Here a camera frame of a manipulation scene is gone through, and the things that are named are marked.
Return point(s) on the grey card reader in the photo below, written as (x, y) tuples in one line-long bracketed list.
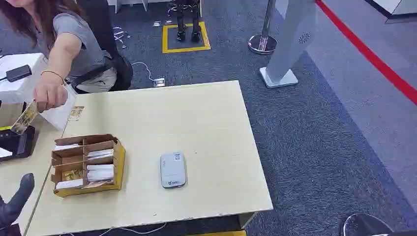
[(172, 170)]

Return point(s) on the yellow box edge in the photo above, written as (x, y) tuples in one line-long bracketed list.
[(218, 234)]

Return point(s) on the person's hand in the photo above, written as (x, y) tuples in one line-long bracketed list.
[(50, 94)]

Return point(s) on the white kiosk stand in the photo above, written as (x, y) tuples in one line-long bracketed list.
[(288, 42)]

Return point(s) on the black office chair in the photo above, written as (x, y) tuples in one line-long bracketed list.
[(107, 35)]

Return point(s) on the white card stack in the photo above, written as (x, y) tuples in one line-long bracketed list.
[(100, 172), (66, 147), (100, 154), (69, 184)]

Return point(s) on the person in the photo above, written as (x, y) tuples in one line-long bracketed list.
[(75, 39)]

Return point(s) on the black robot legs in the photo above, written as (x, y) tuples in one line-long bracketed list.
[(187, 22)]

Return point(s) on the white paper sheet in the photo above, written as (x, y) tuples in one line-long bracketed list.
[(60, 112)]

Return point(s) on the gold printed card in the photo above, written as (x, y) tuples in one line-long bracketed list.
[(24, 119)]

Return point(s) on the round chrome base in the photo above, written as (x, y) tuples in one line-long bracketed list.
[(363, 225)]

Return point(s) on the wooden card box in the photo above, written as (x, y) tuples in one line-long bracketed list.
[(119, 163)]

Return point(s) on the white side table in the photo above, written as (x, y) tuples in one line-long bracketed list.
[(18, 89)]

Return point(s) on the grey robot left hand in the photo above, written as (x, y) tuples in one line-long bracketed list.
[(13, 205)]

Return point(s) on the black power adapter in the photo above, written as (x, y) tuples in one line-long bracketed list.
[(19, 73)]

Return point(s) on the chrome stanchion post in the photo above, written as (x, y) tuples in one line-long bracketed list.
[(262, 40)]

